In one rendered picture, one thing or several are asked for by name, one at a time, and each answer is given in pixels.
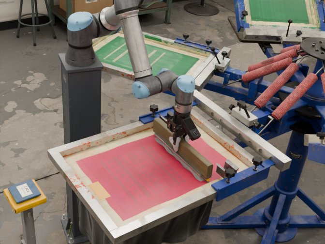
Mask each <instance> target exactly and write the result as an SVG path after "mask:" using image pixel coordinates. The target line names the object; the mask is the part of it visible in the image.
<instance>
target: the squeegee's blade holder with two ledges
mask: <svg viewBox="0 0 325 244"><path fill-rule="evenodd" d="M154 135H155V136H156V137H157V138H158V139H159V140H160V141H161V142H162V143H163V144H164V145H165V146H167V147H168V148H169V149H170V150H171V151H172V152H173V153H174V154H175V155H176V156H177V157H178V158H180V159H181V160H182V161H183V162H184V163H185V164H186V165H187V166H188V167H189V168H190V169H191V170H193V171H194V172H195V173H196V174H197V175H198V176H199V177H201V176H202V174H201V173H200V172H199V171H198V170H197V169H196V168H195V167H194V166H193V165H192V164H190V163H189V162H188V161H187V160H186V159H185V158H184V157H183V156H182V155H181V154H179V153H178V152H175V151H174V148H173V147H172V146H171V145H170V144H169V143H167V142H166V141H165V140H164V139H163V138H162V137H161V136H160V135H159V134H157V133H155V134H154Z"/></svg>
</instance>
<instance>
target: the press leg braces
mask: <svg viewBox="0 0 325 244"><path fill-rule="evenodd" d="M275 191H276V189H275V187H274V186H271V187H270V188H268V189H266V190H265V191H263V192H261V193H260V194H258V195H256V196H254V197H252V198H251V199H249V200H247V201H246V202H244V203H242V204H241V205H239V206H237V207H235V208H234V209H232V210H231V211H229V212H227V213H225V214H224V215H216V219H217V223H218V224H234V221H233V218H235V217H237V216H238V215H240V214H242V213H244V212H245V211H247V210H249V209H250V208H252V207H254V206H256V205H257V204H259V203H261V202H262V201H264V200H266V199H268V198H269V197H271V196H273V195H274V194H275ZM296 195H297V196H298V197H299V198H300V199H301V200H302V201H303V202H304V203H305V204H306V205H308V206H309V207H310V208H311V209H312V210H313V211H314V212H315V213H316V214H317V215H316V217H317V219H318V221H319V223H325V212H324V211H323V210H322V209H321V208H320V207H319V206H318V205H317V204H316V203H315V202H314V201H313V200H312V199H310V198H309V197H308V196H307V195H306V194H305V193H304V192H303V191H302V190H301V189H300V188H299V187H298V191H297V194H296ZM285 199H286V195H283V194H280V196H279V199H278V202H277V205H276V208H275V211H274V214H273V217H272V220H271V223H270V226H269V229H268V232H267V235H266V238H265V241H264V244H271V242H272V239H273V236H274V233H275V230H276V227H277V224H278V221H279V218H280V215H281V212H282V209H283V205H284V202H285Z"/></svg>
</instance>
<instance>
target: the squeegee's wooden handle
mask: <svg viewBox="0 0 325 244"><path fill-rule="evenodd" d="M153 131H154V132H155V133H157V134H159V135H160V136H161V137H162V138H163V139H164V140H165V141H166V142H167V143H169V144H170V145H171V146H172V147H173V145H172V144H171V142H170V141H169V138H170V137H173V133H174V132H171V131H170V130H169V129H168V128H167V124H166V123H165V122H164V121H163V120H161V119H160V118H159V117H157V118H155V119H154V123H153ZM179 137H180V136H179ZM180 138H181V141H180V143H179V147H178V151H177V152H178V153H179V154H181V155H182V156H183V157H184V158H185V159H186V160H187V161H188V162H189V163H190V164H192V165H193V166H194V167H195V168H196V169H197V170H198V171H199V172H200V173H201V174H202V176H203V177H204V178H205V179H209V178H211V176H212V170H213V164H212V163H211V162H210V161H208V160H207V159H206V158H205V157H204V156H203V155H201V154H200V153H199V152H198V151H197V150H196V149H195V148H194V147H193V146H191V145H190V144H189V143H188V142H187V141H186V140H184V139H183V138H182V137H180Z"/></svg>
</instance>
